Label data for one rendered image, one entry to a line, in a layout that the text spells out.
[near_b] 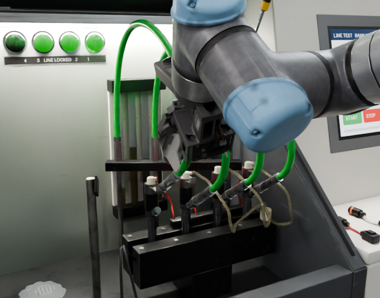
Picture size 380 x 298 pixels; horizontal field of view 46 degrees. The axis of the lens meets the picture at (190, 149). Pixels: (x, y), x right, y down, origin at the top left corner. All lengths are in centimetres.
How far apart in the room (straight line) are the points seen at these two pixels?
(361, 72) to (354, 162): 77
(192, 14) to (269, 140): 14
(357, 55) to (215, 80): 15
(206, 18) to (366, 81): 17
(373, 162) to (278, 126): 89
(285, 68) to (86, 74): 75
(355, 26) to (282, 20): 24
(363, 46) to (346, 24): 78
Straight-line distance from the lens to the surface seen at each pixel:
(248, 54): 43
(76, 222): 120
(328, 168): 117
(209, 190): 85
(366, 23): 132
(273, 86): 41
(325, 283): 91
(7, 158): 112
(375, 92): 49
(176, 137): 67
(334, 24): 123
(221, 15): 45
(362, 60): 48
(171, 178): 80
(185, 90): 54
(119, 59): 101
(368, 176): 128
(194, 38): 46
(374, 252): 98
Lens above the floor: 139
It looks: 14 degrees down
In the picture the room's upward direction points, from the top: straight up
